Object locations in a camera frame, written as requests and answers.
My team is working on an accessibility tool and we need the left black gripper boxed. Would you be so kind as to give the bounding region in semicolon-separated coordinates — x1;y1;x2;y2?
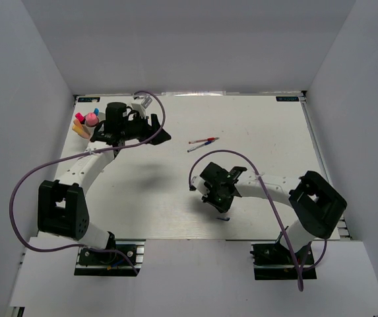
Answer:
120;112;171;146

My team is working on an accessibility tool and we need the red pen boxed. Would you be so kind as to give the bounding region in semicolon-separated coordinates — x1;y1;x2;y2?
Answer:
188;137;220;144

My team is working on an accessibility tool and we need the pink glue bottle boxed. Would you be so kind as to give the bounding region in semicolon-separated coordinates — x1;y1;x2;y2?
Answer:
85;112;99;127

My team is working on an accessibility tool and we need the orange pink highlighter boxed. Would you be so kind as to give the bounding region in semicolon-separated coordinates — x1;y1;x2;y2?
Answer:
72;125;90;139

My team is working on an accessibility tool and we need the pink black highlighter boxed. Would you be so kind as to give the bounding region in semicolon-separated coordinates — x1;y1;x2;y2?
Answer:
75;112;85;125

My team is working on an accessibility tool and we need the grey orange highlighter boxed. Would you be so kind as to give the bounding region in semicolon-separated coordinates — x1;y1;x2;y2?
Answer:
73;119;83;129

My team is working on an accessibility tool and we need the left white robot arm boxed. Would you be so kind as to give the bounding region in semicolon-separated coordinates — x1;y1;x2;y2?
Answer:
38;102;171;264

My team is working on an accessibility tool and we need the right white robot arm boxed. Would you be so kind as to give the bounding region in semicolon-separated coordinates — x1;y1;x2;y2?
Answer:
190;162;347;264

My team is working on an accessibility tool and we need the blue pen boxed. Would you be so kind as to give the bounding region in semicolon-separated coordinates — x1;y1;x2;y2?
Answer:
187;140;214;153

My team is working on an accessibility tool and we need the white round organizer container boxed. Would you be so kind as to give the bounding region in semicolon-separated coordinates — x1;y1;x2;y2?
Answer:
87;112;106;136

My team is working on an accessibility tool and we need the blue label sticker left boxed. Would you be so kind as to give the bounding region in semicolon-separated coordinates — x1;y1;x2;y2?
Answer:
77;96;100;102

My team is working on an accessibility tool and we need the blue label sticker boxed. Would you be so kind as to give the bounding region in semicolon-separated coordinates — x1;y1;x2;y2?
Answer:
77;96;100;102
276;96;299;102

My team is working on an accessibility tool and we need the blue label sticker right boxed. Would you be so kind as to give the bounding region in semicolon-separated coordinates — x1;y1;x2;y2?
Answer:
276;96;299;102

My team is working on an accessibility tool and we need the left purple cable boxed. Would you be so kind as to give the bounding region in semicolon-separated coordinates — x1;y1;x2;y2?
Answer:
9;90;168;275

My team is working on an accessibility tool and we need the purple cable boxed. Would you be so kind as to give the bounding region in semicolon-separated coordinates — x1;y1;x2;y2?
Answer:
187;149;329;293
9;90;168;275

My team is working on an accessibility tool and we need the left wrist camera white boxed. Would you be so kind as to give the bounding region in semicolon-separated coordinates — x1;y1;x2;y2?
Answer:
131;95;152;119

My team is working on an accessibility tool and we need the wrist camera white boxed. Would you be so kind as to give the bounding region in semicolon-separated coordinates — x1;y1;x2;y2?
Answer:
131;95;152;119
189;176;209;196

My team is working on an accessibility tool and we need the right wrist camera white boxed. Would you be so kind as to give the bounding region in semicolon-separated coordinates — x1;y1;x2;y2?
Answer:
189;176;209;196

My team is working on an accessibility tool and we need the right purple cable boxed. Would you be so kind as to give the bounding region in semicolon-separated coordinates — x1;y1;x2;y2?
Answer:
187;149;329;293

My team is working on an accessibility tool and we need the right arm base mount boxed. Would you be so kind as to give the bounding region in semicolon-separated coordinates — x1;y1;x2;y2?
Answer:
250;243;317;281

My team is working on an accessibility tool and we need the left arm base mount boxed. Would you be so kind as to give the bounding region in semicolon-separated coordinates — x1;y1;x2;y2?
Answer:
74;240;145;277

